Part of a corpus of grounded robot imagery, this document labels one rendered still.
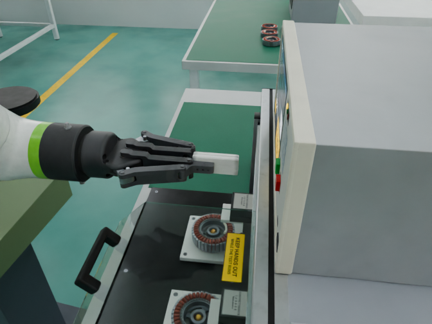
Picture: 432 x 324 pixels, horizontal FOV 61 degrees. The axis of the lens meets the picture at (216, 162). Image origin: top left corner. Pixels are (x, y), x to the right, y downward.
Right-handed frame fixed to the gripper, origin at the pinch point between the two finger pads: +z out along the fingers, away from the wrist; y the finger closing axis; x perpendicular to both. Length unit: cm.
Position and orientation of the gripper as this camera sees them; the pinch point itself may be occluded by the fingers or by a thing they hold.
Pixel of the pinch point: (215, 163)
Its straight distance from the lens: 57.0
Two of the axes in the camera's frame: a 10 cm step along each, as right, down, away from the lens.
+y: -1.2, 5.8, -8.0
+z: 9.9, 0.8, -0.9
